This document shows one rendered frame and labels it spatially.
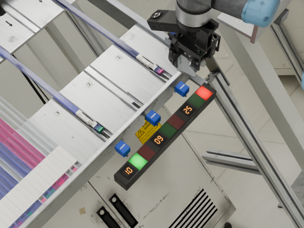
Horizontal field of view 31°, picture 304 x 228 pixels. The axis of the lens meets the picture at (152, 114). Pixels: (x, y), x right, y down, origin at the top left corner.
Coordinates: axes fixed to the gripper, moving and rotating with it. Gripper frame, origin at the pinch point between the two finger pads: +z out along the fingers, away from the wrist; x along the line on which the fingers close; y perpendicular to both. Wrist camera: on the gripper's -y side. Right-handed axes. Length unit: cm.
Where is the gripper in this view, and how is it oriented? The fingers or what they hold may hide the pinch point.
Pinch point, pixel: (181, 66)
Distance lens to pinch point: 131.4
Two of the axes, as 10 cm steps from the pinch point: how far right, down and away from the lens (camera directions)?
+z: 0.0, 5.1, 8.6
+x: 6.6, -6.5, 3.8
